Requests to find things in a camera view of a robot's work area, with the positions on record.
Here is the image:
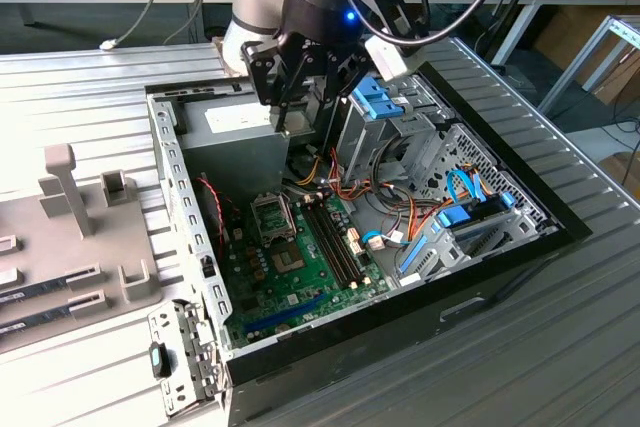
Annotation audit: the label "orange black power wire bundle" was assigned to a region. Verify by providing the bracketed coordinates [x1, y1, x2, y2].
[329, 146, 444, 248]

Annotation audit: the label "twisted coloured fan wire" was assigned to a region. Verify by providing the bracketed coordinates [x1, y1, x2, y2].
[196, 172, 241, 243]

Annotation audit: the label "stacked cardboard boxes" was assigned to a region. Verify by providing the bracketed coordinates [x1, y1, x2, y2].
[592, 44, 640, 107]

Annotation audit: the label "grey metal disk bay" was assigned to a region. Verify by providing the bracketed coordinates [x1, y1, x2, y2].
[327, 74, 454, 183]

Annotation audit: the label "blue flat data wire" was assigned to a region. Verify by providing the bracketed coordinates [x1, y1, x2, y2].
[443, 165, 497, 206]

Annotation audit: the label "green motherboard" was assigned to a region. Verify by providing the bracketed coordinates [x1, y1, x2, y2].
[218, 185, 397, 349]

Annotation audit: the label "yellow black power wire bundle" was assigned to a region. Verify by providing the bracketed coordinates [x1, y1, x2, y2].
[293, 144, 325, 189]

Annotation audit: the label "CPU socket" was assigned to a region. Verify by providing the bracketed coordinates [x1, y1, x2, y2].
[269, 240, 307, 276]

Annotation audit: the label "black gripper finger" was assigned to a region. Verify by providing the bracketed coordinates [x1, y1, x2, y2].
[241, 39, 302, 134]
[311, 50, 374, 121]

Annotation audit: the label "grey plastic parts rack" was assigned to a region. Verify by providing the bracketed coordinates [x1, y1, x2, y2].
[0, 143, 167, 354]

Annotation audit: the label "black case fan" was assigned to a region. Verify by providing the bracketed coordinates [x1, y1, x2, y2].
[194, 174, 236, 248]

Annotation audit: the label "blue wire with white plug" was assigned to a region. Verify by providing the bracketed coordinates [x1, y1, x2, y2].
[359, 230, 387, 252]

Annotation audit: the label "black open PC case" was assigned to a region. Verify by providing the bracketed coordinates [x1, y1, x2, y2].
[144, 60, 594, 427]

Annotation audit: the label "black RAM slot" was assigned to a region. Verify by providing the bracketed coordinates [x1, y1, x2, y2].
[302, 199, 351, 292]
[307, 198, 355, 290]
[319, 195, 365, 286]
[313, 197, 360, 288]

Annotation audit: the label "hard disk in blue carrier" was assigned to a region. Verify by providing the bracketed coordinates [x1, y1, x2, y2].
[397, 190, 519, 278]

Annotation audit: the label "silver green CPU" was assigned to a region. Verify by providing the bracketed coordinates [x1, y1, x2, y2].
[278, 111, 317, 139]

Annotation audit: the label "blue plastic bay latch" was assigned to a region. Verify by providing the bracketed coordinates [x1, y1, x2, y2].
[349, 75, 405, 121]

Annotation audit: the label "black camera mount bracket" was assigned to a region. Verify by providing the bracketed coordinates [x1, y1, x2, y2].
[349, 0, 430, 48]

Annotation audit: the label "black teal case latch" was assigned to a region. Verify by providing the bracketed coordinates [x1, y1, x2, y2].
[148, 340, 172, 381]

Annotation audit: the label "aluminium profile frame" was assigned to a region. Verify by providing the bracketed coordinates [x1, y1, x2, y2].
[537, 14, 640, 116]

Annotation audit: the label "perforated metal drive cage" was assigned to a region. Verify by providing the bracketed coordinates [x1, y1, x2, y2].
[394, 121, 561, 293]

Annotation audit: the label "metal socket cover frame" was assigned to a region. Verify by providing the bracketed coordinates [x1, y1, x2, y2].
[248, 190, 298, 247]

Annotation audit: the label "blue expansion slot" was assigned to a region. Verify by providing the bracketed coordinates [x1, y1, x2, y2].
[242, 291, 332, 336]

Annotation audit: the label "blue RAM stick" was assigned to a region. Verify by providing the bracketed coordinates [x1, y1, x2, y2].
[0, 280, 71, 304]
[0, 310, 74, 337]

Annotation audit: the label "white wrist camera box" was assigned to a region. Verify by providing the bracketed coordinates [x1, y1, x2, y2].
[363, 35, 422, 82]

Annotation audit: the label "grey power supply box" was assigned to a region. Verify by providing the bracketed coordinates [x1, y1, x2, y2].
[172, 93, 294, 198]

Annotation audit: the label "flat cardboard sheet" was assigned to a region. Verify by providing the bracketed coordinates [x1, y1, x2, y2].
[597, 150, 640, 198]

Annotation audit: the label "metal expansion card bracket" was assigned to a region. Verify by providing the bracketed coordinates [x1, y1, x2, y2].
[146, 296, 229, 418]

